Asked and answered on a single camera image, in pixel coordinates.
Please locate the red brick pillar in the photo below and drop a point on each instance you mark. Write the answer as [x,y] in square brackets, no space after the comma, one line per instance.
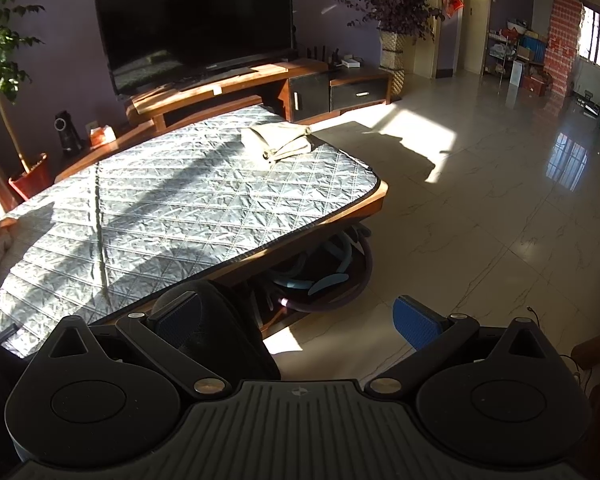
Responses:
[562,45]

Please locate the black router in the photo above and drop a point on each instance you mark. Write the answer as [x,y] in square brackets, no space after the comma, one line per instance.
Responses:
[322,60]

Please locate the wooden table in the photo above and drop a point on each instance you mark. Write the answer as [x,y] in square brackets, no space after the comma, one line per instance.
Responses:
[360,200]

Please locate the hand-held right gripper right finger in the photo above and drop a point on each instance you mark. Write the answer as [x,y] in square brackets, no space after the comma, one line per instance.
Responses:
[417,322]

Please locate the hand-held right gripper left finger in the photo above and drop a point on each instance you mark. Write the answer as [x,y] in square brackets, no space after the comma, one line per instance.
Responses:
[177,320]

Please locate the cream fleece sweater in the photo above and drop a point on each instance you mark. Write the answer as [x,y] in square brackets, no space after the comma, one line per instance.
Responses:
[277,142]

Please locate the woven vase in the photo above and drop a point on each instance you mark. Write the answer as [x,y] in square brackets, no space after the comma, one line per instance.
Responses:
[392,60]

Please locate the metal shelf rack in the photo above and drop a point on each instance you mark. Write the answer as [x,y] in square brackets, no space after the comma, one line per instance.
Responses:
[510,45]

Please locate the green potted tree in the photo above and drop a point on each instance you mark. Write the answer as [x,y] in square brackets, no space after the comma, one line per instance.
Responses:
[0,60]

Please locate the white box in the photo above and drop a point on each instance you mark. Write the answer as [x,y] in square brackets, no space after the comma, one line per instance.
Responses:
[351,63]

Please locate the wooden TV stand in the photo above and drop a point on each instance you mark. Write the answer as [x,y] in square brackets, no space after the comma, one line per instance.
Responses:
[260,85]

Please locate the black cylindrical device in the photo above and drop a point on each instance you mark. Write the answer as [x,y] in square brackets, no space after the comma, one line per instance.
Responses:
[67,135]

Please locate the orange tissue box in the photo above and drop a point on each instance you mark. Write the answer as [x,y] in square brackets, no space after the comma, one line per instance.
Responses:
[102,137]

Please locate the red plant pot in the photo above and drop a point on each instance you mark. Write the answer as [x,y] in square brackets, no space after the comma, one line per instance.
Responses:
[30,180]

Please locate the grey quilted mat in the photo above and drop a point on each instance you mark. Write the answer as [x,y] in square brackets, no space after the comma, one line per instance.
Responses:
[180,200]

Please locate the black television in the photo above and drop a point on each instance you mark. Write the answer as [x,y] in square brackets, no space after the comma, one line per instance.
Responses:
[195,20]

